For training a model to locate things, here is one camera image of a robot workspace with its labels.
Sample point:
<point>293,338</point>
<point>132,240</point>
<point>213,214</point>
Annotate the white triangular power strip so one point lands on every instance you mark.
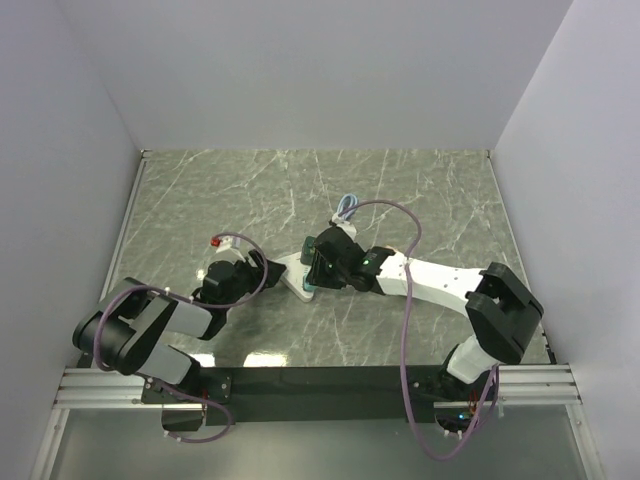
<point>294,276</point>

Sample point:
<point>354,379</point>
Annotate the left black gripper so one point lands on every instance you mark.
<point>255,273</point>

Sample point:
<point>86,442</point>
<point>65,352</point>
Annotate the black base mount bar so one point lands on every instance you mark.
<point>272,394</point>

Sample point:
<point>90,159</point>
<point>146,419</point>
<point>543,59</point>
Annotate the teal cube adapter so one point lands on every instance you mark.
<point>308,287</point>

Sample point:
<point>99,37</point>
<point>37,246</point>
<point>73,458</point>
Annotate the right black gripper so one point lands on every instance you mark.
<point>317,277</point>

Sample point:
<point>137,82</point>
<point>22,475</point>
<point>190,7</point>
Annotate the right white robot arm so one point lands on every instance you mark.
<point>503,312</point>

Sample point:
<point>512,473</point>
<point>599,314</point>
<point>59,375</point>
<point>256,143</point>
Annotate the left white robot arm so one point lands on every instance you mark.
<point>130,340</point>

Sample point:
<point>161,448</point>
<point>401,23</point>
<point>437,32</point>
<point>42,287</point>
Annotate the dark green plug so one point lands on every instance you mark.
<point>308,251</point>

